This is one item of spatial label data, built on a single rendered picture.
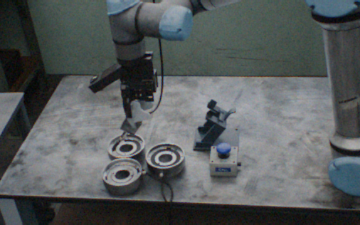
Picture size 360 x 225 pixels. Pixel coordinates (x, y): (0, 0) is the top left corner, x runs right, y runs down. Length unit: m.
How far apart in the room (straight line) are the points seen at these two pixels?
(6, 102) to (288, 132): 1.08
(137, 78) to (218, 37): 1.75
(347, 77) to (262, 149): 0.49
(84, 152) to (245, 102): 0.52
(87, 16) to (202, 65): 0.73
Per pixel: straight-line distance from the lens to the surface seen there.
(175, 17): 1.08
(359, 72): 1.00
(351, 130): 1.06
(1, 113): 1.97
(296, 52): 2.99
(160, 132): 1.49
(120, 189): 1.29
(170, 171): 1.32
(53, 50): 3.22
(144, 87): 1.22
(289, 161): 1.38
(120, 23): 1.14
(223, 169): 1.32
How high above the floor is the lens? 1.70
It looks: 35 degrees down
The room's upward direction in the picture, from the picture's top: 5 degrees counter-clockwise
